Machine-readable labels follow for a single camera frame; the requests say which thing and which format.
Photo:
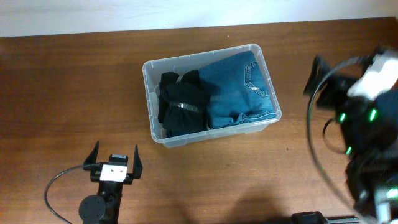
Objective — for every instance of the left white camera box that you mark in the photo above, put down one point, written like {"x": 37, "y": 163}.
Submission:
{"x": 113, "y": 173}

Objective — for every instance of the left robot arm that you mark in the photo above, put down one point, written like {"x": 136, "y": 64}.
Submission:
{"x": 103, "y": 207}

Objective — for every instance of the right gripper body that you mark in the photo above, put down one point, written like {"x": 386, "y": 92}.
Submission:
{"x": 339, "y": 94}

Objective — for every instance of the right white camera box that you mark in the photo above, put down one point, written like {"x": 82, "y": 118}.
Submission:
{"x": 378, "y": 78}

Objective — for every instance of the black garment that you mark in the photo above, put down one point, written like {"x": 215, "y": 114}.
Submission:
{"x": 182, "y": 104}

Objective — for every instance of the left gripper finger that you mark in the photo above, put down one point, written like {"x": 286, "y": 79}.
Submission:
{"x": 137, "y": 164}
{"x": 91, "y": 159}

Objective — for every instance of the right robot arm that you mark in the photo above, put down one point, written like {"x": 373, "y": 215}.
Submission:
{"x": 369, "y": 130}

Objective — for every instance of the dark blue jeans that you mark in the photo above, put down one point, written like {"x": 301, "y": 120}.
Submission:
{"x": 238, "y": 91}

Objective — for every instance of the clear plastic storage bin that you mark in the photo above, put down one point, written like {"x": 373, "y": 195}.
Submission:
{"x": 153, "y": 69}

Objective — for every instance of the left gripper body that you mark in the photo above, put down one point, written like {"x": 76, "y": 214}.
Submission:
{"x": 128, "y": 180}

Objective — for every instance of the white camera box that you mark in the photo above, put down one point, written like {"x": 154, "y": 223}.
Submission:
{"x": 113, "y": 173}
{"x": 378, "y": 78}

